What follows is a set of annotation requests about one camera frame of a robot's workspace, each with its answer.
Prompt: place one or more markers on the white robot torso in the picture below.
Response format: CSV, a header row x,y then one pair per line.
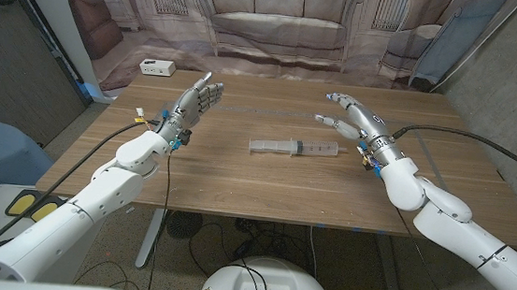
x,y
265,277

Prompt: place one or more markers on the round black floor fan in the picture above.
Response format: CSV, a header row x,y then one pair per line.
x,y
183,225

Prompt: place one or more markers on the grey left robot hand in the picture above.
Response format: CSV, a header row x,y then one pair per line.
x,y
194,104

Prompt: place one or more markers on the white power outlet box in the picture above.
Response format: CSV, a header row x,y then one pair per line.
x,y
157,67

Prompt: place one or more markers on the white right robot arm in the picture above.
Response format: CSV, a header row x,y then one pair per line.
x,y
467,229

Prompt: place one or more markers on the white table leg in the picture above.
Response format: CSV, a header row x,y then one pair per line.
x,y
388,269
151,239

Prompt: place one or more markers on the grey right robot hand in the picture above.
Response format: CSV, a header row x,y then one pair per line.
x,y
364,119

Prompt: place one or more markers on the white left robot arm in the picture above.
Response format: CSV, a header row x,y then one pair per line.
x,y
94,196

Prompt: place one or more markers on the clear plastic syringe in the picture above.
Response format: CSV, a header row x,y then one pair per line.
x,y
314,147

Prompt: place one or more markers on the black yellow foot pedal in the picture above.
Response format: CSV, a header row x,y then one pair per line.
x,y
23,204

